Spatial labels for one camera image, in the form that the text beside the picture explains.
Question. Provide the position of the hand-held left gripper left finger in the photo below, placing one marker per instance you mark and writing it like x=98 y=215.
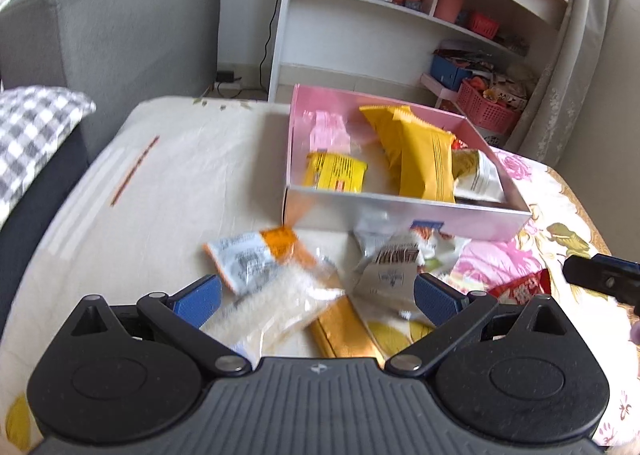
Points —
x=197 y=302

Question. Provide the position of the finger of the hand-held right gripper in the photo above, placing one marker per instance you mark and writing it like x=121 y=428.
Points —
x=595 y=275

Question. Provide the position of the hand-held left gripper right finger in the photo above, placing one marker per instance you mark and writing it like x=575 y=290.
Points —
x=437 y=300

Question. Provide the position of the white green print snack packet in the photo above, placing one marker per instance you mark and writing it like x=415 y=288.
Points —
x=445 y=250

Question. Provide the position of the white puffed snack packet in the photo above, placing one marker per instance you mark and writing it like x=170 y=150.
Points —
x=385 y=265

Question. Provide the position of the clear rice cracker packet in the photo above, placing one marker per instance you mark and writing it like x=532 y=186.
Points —
x=270 y=280

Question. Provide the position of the red white snack packet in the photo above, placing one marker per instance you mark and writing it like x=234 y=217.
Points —
x=520 y=287

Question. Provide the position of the pink cardboard box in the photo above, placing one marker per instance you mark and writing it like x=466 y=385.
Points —
x=350 y=217

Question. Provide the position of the white gold snack packet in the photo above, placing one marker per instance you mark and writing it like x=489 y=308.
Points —
x=480 y=177

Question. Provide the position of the large yellow snack packet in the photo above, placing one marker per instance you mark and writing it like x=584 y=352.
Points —
x=420 y=160

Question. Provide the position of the pink snack packet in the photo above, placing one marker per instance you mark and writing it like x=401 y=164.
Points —
x=327 y=132

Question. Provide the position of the floral tablecloth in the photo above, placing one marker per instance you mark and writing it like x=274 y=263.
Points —
x=150 y=235

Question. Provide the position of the white patterned storage box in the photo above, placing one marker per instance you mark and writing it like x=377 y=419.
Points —
x=495 y=137

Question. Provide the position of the large pink basket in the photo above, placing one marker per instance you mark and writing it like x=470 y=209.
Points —
x=485 y=110

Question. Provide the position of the pink white small rack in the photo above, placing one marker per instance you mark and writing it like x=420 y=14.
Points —
x=437 y=87

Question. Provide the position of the white lace curtain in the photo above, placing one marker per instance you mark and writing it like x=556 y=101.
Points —
x=570 y=60

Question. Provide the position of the blue basket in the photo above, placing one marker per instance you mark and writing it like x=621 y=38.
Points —
x=450 y=74

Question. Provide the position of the grey checkered pillow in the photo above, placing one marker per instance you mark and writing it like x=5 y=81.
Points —
x=35 y=135

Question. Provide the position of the small red basket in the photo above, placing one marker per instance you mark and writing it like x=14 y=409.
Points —
x=483 y=26

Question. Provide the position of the white bookshelf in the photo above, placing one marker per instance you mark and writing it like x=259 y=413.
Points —
x=350 y=35

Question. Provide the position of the grey sofa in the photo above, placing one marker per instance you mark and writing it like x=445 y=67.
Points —
x=125 y=25

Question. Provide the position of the coral bin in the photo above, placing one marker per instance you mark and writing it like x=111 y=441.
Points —
x=449 y=2

